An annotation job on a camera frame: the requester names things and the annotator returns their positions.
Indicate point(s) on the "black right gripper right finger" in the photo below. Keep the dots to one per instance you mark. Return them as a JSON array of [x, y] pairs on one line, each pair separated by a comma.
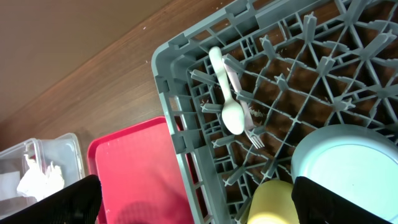
[[316, 204]]

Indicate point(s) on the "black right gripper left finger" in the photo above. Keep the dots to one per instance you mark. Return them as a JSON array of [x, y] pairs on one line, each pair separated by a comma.
[[78, 203]]

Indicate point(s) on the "yellow plastic cup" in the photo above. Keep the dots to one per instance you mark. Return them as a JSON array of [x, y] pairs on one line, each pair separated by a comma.
[[272, 203]]

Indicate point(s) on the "white napkin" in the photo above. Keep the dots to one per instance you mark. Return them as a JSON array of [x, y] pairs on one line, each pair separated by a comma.
[[38, 184]]

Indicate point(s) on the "light blue bowl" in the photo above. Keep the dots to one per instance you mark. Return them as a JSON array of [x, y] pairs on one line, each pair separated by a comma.
[[354, 162]]

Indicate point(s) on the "white plastic spoon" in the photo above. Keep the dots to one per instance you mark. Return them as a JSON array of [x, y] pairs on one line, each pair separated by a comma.
[[232, 112]]

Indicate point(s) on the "clear plastic waste bin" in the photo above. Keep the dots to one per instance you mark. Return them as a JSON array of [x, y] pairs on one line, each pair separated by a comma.
[[64, 151]]

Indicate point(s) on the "grey dishwasher rack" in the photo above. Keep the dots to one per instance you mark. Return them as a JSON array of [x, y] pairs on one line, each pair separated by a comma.
[[302, 65]]

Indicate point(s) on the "red serving tray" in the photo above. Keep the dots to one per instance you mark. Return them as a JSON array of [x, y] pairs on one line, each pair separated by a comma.
[[139, 174]]

